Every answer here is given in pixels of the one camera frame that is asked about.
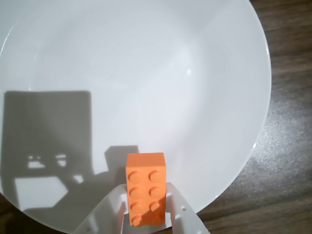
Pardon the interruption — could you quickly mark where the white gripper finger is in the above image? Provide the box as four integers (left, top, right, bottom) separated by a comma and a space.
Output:
72, 184, 129, 234
165, 181, 210, 234

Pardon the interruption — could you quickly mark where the orange lego block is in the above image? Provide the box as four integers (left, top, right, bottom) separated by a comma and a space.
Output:
125, 152, 167, 228

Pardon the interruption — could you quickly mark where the white round plate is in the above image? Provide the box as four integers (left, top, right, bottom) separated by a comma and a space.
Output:
0, 0, 272, 232

